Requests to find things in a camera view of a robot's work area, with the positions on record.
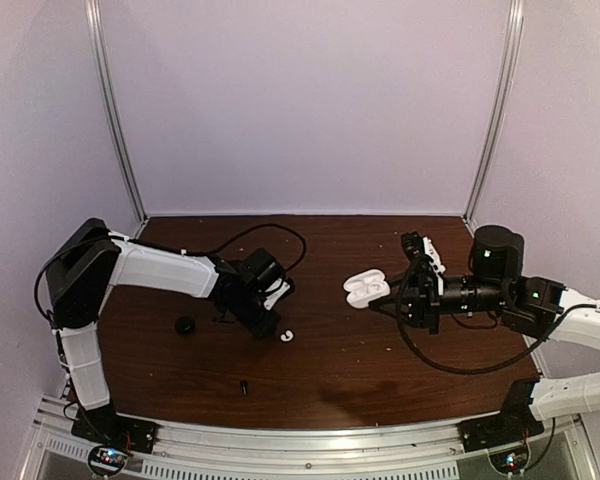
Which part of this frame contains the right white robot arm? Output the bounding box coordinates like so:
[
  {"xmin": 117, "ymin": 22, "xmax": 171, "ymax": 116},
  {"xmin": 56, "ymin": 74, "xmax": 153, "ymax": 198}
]
[{"xmin": 368, "ymin": 225, "xmax": 600, "ymax": 376}]

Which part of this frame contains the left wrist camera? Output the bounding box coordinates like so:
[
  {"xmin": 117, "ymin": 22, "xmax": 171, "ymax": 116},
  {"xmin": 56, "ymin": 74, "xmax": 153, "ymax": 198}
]
[{"xmin": 258, "ymin": 278, "xmax": 295, "ymax": 310}]

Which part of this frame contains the right circuit board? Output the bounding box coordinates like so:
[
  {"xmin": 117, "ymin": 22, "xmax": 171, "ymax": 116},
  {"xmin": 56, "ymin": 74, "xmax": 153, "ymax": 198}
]
[{"xmin": 489, "ymin": 444, "xmax": 530, "ymax": 476}]

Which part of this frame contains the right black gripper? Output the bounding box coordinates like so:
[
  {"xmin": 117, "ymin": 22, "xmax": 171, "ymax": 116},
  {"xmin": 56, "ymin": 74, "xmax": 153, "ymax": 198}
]
[{"xmin": 369, "ymin": 266, "xmax": 509, "ymax": 336}]

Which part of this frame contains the right aluminium frame post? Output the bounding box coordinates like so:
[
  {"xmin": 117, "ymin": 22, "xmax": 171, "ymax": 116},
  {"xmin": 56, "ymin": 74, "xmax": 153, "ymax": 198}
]
[{"xmin": 462, "ymin": 0, "xmax": 525, "ymax": 232}]

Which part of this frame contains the left black cable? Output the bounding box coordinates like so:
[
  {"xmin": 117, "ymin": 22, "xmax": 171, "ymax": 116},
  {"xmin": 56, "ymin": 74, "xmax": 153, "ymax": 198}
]
[{"xmin": 32, "ymin": 223, "xmax": 307, "ymax": 321}]

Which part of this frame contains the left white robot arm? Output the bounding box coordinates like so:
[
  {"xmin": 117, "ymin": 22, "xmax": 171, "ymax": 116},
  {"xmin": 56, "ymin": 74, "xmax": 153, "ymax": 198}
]
[{"xmin": 42, "ymin": 218, "xmax": 295, "ymax": 444}]

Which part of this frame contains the white earbud charging case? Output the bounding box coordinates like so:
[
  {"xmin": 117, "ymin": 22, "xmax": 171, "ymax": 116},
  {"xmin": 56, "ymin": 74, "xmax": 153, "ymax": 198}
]
[{"xmin": 343, "ymin": 269, "xmax": 390, "ymax": 309}]

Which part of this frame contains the black cable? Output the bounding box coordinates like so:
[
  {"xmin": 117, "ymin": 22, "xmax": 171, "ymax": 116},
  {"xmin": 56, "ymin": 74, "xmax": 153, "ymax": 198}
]
[
  {"xmin": 397, "ymin": 254, "xmax": 600, "ymax": 375},
  {"xmin": 32, "ymin": 223, "xmax": 307, "ymax": 321}
]

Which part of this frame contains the aluminium front rail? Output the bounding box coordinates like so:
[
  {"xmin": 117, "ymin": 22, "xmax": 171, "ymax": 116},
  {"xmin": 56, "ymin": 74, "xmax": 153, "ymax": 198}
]
[{"xmin": 15, "ymin": 395, "xmax": 600, "ymax": 479}]

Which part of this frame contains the left circuit board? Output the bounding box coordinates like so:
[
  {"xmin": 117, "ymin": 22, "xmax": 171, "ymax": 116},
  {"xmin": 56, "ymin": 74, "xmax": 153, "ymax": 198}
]
[{"xmin": 87, "ymin": 445, "xmax": 129, "ymax": 477}]

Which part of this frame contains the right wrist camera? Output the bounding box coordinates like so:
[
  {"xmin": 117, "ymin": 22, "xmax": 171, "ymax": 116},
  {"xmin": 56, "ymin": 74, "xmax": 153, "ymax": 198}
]
[{"xmin": 401, "ymin": 232, "xmax": 446, "ymax": 274}]

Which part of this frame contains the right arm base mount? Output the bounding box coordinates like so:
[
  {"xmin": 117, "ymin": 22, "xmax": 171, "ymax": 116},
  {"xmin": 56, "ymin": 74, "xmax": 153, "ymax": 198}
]
[{"xmin": 458, "ymin": 379, "xmax": 544, "ymax": 453}]

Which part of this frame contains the black round cap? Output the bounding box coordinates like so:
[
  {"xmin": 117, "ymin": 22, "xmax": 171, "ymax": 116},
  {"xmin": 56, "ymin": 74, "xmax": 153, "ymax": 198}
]
[{"xmin": 174, "ymin": 316, "xmax": 196, "ymax": 336}]

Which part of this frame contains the right black cable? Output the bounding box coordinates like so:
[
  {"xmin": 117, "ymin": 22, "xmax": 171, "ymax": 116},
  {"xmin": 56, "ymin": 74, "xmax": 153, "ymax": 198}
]
[{"xmin": 397, "ymin": 254, "xmax": 600, "ymax": 375}]

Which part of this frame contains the aluminium frame post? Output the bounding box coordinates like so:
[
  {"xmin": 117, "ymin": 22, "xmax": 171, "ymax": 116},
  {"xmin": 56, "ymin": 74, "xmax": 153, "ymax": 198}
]
[
  {"xmin": 84, "ymin": 0, "xmax": 148, "ymax": 223},
  {"xmin": 462, "ymin": 0, "xmax": 525, "ymax": 232}
]

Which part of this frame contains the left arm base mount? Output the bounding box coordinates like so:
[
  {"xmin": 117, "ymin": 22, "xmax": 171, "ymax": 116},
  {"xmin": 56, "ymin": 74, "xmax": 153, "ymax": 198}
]
[{"xmin": 71, "ymin": 403, "xmax": 158, "ymax": 454}]

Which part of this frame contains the circuit board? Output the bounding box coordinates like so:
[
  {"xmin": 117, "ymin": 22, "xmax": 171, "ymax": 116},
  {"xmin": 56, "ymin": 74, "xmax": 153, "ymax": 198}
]
[
  {"xmin": 489, "ymin": 444, "xmax": 530, "ymax": 476},
  {"xmin": 87, "ymin": 445, "xmax": 129, "ymax": 477}
]

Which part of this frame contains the left aluminium frame post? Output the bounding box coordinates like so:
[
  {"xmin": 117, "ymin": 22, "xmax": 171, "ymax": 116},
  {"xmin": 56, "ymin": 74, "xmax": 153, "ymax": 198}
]
[{"xmin": 84, "ymin": 0, "xmax": 148, "ymax": 223}]

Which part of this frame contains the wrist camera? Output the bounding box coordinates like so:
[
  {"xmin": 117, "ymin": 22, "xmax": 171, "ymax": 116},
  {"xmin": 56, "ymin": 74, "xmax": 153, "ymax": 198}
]
[
  {"xmin": 258, "ymin": 278, "xmax": 295, "ymax": 310},
  {"xmin": 401, "ymin": 232, "xmax": 446, "ymax": 274}
]

